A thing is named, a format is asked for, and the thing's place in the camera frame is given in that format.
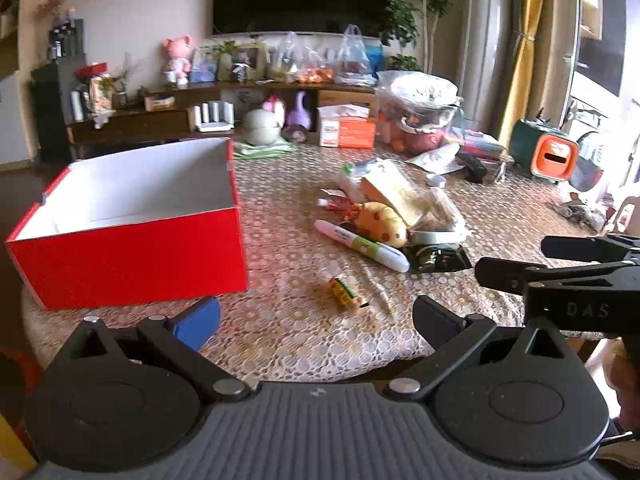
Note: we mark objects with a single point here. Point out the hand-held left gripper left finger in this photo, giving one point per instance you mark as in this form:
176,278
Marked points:
200,320

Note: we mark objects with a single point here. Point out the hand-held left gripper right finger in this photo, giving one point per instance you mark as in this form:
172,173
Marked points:
430,317

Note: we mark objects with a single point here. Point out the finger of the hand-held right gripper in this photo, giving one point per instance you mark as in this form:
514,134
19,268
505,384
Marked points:
575,247
505,272

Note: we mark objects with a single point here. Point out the grey correction tape dispenser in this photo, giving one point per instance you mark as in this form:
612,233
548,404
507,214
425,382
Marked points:
437,256

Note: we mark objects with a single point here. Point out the yellow green battery pack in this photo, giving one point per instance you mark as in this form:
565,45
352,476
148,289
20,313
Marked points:
342,291

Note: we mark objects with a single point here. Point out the red cardboard box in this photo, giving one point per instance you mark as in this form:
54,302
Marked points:
125,260

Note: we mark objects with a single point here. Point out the yellow spotted plush toy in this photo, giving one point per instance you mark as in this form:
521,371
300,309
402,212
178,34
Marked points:
380,222

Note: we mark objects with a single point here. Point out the white marker pen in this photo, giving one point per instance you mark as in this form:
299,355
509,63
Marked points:
350,240

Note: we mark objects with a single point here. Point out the small white bowl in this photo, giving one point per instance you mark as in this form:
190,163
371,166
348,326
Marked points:
436,181

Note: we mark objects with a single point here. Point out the cotton swab pack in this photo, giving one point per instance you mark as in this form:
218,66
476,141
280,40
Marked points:
395,190

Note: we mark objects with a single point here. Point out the white orange green packet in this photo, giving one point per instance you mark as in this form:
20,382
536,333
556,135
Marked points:
352,180

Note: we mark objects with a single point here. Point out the thin pale stick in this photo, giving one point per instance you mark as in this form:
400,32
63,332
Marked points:
377,290

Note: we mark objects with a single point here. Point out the green orange bin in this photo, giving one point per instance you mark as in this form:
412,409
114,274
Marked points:
550,155

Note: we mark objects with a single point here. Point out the clear metal tongs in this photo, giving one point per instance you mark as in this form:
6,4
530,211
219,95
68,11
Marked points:
502,169

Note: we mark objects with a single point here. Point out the colourful flat packet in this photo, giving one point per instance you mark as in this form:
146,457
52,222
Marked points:
480,142

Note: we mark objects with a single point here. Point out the white pouch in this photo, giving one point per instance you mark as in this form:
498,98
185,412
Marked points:
435,157

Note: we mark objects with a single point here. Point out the small red white tube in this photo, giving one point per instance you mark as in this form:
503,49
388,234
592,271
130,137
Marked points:
334,203

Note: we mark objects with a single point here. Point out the folded green cloth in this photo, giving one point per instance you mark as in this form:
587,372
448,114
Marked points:
265,150

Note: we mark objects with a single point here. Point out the large clear plastic bag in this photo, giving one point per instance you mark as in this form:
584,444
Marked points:
420,100

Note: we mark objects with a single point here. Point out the orange white tissue box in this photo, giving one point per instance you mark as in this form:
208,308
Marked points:
355,132

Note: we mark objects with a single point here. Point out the stacked green bowls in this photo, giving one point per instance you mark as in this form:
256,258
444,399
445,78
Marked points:
261,127

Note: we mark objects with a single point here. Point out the white router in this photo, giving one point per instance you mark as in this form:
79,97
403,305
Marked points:
215,117

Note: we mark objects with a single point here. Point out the yellow curtain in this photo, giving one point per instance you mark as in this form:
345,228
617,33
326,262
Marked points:
525,50

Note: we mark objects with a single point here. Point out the dark purple ball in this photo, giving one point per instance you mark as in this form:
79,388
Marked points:
295,133

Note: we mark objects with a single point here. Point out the wooden television cabinet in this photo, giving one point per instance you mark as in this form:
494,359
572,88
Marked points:
130,122

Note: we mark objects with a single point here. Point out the small yellow label carton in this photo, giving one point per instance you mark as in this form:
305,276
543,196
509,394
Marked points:
160,103

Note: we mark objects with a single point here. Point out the white standing air conditioner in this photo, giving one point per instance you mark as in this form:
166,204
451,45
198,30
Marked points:
487,35

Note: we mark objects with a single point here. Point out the purple gourd vase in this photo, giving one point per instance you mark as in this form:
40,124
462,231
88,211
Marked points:
300,112

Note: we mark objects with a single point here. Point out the small dark teapot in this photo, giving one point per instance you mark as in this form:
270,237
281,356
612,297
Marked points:
143,95

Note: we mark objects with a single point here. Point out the dark vase with twigs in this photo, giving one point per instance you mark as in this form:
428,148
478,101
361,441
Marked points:
125,92

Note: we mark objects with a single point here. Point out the printed snack bag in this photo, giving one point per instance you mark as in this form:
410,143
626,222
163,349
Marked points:
100,97

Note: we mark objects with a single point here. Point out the white roll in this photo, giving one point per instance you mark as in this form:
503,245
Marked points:
77,106

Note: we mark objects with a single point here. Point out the blue plastic bag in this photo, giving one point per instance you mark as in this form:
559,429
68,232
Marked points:
375,57

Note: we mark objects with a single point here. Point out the blue picture card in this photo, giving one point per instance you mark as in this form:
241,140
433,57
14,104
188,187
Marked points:
204,67

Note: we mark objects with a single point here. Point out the pink plush pig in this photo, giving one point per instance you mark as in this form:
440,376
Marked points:
177,57

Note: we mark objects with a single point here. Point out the small green potted plant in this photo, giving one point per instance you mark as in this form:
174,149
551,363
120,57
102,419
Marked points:
225,50

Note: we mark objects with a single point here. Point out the small red box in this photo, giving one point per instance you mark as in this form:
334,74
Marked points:
91,70

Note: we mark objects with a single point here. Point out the clear bag of oranges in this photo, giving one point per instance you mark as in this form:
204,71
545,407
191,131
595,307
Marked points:
310,70

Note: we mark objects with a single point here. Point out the potted green tree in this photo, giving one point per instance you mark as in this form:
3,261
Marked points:
400,20

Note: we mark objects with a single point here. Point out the black appliance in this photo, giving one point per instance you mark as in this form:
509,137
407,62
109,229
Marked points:
67,40

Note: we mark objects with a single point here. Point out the pink dried flowers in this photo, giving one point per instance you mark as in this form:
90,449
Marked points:
55,7

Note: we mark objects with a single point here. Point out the beige photo frame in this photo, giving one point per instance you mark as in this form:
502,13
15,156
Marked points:
252,60

